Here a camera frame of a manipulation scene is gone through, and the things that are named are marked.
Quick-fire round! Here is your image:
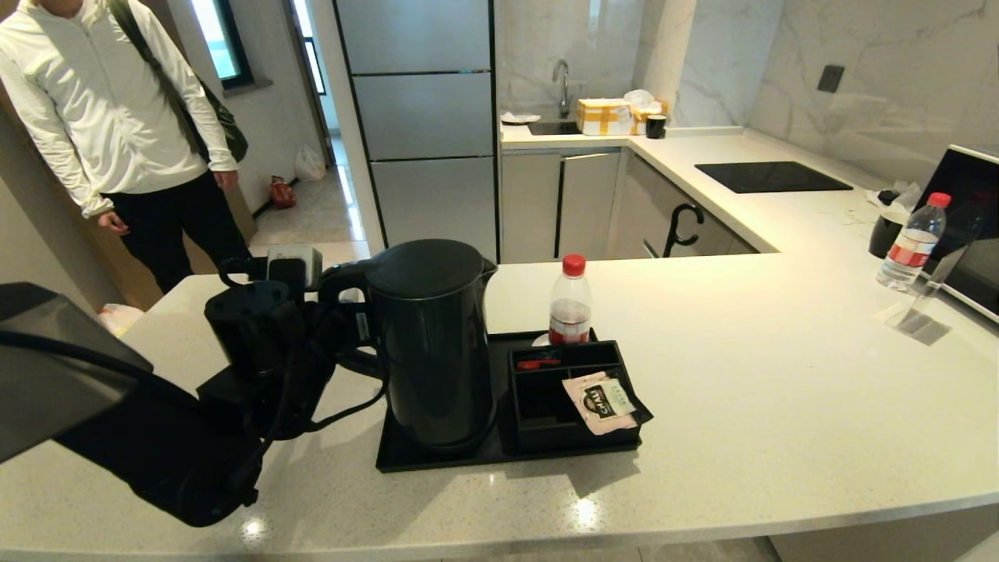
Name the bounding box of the black electric kettle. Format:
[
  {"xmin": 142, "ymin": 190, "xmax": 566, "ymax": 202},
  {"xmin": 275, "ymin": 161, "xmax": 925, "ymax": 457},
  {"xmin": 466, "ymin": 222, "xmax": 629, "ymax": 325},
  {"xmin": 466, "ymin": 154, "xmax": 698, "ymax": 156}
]
[{"xmin": 318, "ymin": 239, "xmax": 499, "ymax": 447}]

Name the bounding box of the water bottle with dark liquid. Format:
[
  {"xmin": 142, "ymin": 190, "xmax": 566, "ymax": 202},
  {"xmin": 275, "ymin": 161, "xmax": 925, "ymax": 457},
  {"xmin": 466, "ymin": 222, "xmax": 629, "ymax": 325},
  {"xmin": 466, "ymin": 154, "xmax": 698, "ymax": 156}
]
[{"xmin": 548, "ymin": 254, "xmax": 592, "ymax": 346}]

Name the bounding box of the dark green shoulder bag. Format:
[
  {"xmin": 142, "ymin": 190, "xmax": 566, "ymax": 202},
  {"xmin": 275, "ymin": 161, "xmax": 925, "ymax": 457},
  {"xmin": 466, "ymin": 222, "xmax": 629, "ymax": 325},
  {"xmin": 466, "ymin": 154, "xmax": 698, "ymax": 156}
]
[{"xmin": 108, "ymin": 0, "xmax": 249, "ymax": 163}]

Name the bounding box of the pink tea bag sachet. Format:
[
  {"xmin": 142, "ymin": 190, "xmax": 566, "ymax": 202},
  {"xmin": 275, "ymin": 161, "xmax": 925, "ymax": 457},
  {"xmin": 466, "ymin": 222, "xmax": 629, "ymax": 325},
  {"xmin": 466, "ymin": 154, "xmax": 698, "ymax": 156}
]
[{"xmin": 562, "ymin": 372, "xmax": 638, "ymax": 436}]

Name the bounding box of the clear water bottle red cap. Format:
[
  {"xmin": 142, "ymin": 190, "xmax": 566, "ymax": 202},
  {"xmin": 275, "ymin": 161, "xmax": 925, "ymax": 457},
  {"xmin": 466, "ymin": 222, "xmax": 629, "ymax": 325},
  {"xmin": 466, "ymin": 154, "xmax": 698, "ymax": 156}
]
[{"xmin": 876, "ymin": 192, "xmax": 951, "ymax": 293}]

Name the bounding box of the silver refrigerator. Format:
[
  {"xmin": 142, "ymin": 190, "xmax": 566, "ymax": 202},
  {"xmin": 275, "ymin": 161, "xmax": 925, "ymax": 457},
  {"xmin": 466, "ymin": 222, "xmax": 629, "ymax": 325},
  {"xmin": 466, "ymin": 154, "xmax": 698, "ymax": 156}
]
[{"xmin": 334, "ymin": 0, "xmax": 500, "ymax": 265}]

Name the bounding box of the black rectangular serving tray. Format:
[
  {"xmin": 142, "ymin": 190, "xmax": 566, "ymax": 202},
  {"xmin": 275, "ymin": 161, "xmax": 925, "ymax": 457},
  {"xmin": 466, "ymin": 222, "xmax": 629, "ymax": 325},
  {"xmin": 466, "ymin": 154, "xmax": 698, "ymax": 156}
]
[{"xmin": 376, "ymin": 328, "xmax": 653, "ymax": 473}]

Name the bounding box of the black compartment organizer box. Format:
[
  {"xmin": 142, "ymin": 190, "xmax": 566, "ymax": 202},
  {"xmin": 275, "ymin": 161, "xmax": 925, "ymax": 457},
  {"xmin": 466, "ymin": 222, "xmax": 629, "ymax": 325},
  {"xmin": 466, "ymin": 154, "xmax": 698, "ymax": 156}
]
[{"xmin": 507, "ymin": 340, "xmax": 653, "ymax": 454}]

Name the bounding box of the crumpled white orange plastic bag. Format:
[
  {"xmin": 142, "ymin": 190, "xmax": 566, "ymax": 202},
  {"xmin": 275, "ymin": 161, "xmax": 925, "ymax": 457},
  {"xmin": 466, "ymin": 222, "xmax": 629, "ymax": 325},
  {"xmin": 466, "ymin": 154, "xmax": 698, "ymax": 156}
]
[{"xmin": 98, "ymin": 304, "xmax": 145, "ymax": 338}]

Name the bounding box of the white base cabinet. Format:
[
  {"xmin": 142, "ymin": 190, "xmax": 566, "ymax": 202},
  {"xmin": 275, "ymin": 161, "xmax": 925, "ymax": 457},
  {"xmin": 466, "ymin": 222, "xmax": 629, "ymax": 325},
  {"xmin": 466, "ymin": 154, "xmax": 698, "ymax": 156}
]
[{"xmin": 499, "ymin": 149, "xmax": 758, "ymax": 264}]

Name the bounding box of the dark framed window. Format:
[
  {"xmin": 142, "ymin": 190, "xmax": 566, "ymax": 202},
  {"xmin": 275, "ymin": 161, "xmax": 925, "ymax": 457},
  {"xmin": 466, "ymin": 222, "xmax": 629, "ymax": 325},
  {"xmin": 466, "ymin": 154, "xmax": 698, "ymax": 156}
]
[{"xmin": 191, "ymin": 0, "xmax": 254, "ymax": 91}]

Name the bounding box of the person in white jacket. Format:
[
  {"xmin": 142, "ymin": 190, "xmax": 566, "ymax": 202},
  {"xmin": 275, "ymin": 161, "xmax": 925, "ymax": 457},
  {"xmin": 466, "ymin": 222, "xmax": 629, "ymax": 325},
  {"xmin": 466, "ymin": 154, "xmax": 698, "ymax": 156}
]
[{"xmin": 0, "ymin": 0, "xmax": 254, "ymax": 295}]

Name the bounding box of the chrome sink faucet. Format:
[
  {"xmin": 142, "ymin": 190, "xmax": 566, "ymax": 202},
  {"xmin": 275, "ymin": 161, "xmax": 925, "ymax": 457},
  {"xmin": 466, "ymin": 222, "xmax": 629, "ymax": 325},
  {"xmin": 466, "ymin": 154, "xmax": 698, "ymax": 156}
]
[{"xmin": 552, "ymin": 59, "xmax": 572, "ymax": 119}]

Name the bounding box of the yellow white striped box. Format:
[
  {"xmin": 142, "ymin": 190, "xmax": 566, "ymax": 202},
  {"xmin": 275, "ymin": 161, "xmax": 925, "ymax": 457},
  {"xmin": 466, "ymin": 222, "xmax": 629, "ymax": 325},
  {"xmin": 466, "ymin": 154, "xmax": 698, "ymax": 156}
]
[{"xmin": 576, "ymin": 98, "xmax": 633, "ymax": 137}]

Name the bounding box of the black curved faucet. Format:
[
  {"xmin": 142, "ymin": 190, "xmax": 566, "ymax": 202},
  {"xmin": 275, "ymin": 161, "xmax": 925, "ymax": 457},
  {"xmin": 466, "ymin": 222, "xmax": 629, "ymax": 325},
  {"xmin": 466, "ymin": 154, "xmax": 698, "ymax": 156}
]
[{"xmin": 663, "ymin": 204, "xmax": 705, "ymax": 258}]

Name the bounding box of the small yellow white box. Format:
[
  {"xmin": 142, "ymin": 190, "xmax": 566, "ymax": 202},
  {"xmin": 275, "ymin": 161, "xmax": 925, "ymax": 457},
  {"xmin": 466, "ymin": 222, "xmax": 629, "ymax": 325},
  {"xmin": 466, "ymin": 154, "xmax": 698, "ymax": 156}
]
[{"xmin": 631, "ymin": 101, "xmax": 670, "ymax": 135}]

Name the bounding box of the black induction cooktop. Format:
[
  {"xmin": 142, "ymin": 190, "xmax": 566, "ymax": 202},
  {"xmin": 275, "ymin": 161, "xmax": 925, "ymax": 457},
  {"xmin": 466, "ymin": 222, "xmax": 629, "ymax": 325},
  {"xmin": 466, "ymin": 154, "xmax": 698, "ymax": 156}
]
[{"xmin": 695, "ymin": 162, "xmax": 853, "ymax": 194}]

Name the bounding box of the large black mug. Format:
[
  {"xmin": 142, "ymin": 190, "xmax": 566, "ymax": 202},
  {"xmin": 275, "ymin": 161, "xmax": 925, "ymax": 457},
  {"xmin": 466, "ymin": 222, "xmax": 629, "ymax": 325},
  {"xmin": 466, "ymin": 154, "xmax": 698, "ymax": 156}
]
[{"xmin": 868, "ymin": 210, "xmax": 906, "ymax": 259}]

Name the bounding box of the clear acrylic sign holder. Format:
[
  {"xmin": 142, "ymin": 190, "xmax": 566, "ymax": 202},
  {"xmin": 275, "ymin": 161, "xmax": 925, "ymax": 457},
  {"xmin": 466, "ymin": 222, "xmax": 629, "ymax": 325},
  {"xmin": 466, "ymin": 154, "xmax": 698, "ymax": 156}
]
[{"xmin": 886, "ymin": 242, "xmax": 972, "ymax": 338}]

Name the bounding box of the black microwave oven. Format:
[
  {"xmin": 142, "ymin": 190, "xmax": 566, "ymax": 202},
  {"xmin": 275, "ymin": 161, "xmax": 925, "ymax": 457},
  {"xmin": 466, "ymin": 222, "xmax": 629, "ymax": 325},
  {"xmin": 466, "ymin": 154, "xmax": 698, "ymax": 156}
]
[{"xmin": 913, "ymin": 144, "xmax": 999, "ymax": 324}]

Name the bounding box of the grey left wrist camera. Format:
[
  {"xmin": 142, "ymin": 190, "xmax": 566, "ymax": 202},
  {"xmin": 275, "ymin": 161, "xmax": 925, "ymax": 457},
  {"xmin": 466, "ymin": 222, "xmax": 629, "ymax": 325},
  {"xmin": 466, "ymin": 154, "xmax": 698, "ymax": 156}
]
[{"xmin": 267, "ymin": 244, "xmax": 324, "ymax": 291}]

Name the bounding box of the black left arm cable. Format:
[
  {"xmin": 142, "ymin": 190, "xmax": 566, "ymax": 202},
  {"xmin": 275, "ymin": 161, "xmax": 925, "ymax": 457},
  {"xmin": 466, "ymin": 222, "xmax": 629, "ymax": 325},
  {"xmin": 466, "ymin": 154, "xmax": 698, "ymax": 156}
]
[{"xmin": 297, "ymin": 382, "xmax": 389, "ymax": 434}]

